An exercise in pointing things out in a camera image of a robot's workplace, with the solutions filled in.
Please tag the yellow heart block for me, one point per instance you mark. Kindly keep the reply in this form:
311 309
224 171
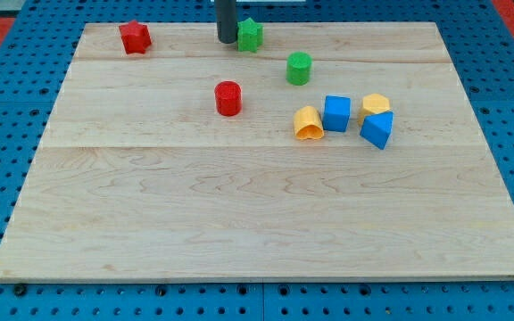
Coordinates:
308 124

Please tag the blue triangle block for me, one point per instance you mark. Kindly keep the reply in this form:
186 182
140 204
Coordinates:
377 128

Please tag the red cylinder block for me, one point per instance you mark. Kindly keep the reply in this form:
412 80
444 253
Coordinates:
228 98

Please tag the blue cube block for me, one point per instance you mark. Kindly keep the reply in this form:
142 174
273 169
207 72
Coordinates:
336 113

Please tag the green cylinder block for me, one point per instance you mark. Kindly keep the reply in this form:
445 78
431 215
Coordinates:
298 68

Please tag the green star block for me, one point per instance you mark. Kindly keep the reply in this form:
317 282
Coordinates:
249 35

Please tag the yellow hexagon block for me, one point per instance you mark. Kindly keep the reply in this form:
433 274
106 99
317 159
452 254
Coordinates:
372 104

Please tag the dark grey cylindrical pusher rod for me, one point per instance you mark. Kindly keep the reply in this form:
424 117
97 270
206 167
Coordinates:
226 19

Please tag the red star block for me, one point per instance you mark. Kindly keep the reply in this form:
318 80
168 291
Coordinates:
135 37

